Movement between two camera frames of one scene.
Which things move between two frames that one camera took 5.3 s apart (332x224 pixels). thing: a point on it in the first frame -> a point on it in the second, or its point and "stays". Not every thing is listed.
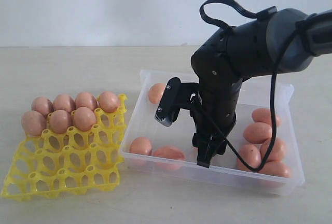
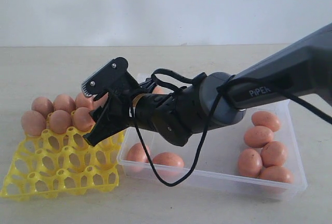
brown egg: [59, 121] stays
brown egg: [33, 123] stays
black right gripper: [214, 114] -> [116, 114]
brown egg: [64, 101] stays
